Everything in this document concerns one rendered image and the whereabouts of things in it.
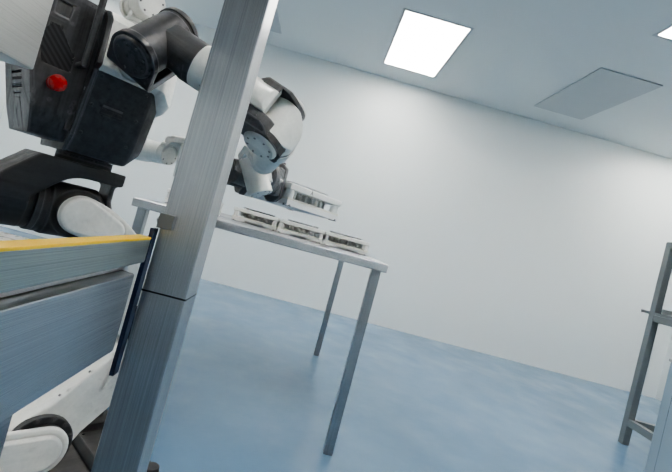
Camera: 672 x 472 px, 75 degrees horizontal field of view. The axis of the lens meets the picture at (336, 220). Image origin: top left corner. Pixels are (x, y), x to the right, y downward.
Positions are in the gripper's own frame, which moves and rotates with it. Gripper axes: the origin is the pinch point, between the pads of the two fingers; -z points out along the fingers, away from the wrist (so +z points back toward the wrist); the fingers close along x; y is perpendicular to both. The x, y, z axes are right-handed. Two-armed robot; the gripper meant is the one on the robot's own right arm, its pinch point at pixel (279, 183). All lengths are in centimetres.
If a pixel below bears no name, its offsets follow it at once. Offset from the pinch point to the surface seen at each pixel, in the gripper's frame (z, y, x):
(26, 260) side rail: 104, 16, 17
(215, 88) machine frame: 77, 12, -5
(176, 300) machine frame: 76, 14, 24
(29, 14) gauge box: 85, -10, -7
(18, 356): 101, 15, 25
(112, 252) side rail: 90, 13, 18
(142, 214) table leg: -35, -65, 23
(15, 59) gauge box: 85, -10, -1
